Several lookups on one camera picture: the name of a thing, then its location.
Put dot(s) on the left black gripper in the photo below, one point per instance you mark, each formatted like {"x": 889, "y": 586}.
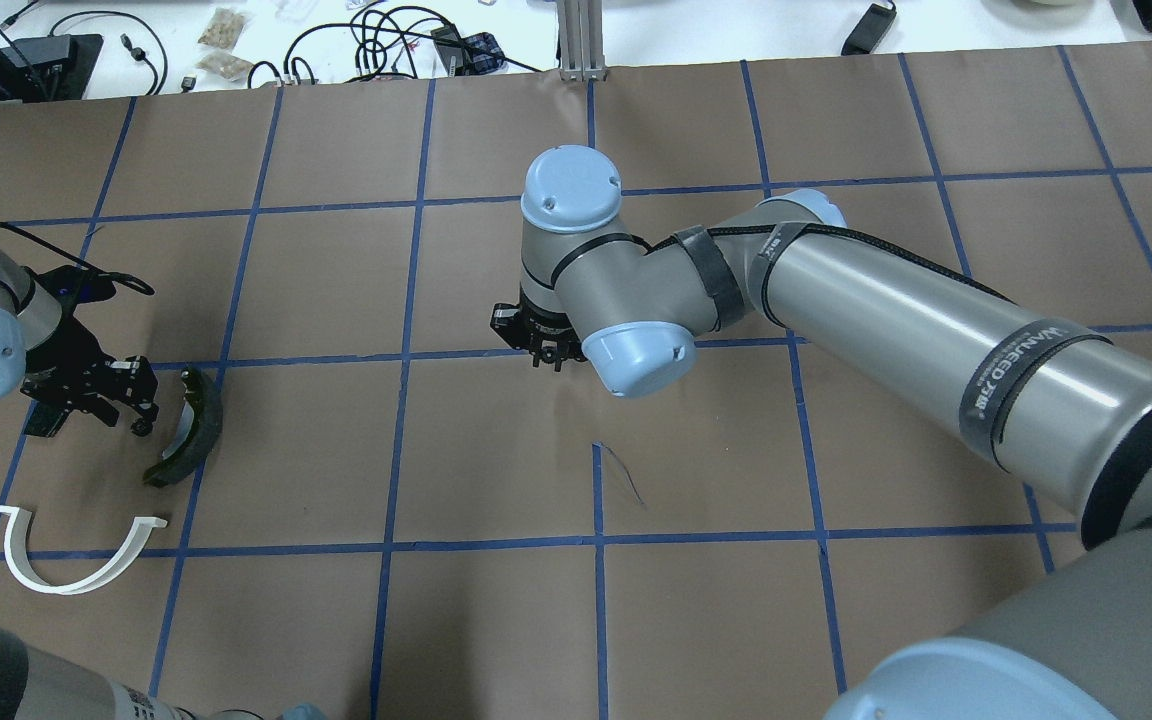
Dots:
{"x": 64, "y": 368}

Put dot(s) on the white curved plastic part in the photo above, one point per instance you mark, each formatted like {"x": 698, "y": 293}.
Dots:
{"x": 20, "y": 562}

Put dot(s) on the snack bag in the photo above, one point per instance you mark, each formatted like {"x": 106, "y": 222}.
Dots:
{"x": 224, "y": 29}
{"x": 221, "y": 64}

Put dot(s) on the green brake shoe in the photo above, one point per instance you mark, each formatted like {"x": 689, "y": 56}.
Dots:
{"x": 198, "y": 431}

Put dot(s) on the black power adapter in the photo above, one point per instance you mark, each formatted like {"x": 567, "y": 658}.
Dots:
{"x": 872, "y": 26}

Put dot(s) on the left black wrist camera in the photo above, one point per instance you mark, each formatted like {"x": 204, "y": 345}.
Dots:
{"x": 76, "y": 285}

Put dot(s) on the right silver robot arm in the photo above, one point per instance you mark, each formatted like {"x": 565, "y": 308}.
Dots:
{"x": 1047, "y": 400}

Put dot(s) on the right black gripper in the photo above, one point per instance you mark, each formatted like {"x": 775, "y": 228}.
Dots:
{"x": 540, "y": 334}

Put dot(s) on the aluminium frame post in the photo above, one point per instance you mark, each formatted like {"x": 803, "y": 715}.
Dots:
{"x": 581, "y": 54}

